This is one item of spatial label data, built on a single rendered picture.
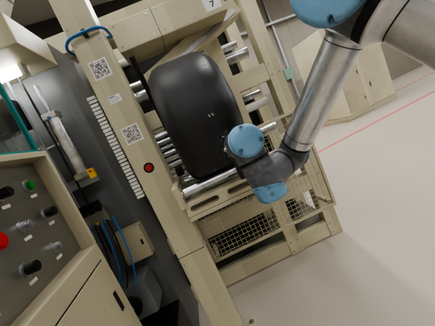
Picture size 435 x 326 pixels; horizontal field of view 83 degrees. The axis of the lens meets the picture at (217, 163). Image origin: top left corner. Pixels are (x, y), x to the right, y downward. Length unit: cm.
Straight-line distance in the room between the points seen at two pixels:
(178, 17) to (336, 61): 107
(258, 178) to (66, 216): 71
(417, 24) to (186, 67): 77
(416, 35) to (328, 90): 22
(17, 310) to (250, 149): 63
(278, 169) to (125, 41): 111
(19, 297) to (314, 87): 81
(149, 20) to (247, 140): 108
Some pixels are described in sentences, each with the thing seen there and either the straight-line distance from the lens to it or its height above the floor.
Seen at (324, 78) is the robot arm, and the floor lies 111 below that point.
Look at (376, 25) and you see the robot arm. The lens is 39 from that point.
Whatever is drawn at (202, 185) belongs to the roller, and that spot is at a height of 90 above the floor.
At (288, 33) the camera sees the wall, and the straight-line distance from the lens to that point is 887.
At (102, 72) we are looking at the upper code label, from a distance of 118.
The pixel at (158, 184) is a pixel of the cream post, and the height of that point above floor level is 97.
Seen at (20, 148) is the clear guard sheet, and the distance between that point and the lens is 99.
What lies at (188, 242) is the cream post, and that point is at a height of 67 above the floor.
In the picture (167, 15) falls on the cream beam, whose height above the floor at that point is 172.
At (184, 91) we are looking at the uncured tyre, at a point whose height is 127.
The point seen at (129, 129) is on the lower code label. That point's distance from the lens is 113.
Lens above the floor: 112
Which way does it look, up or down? 8 degrees down
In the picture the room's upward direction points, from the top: 24 degrees counter-clockwise
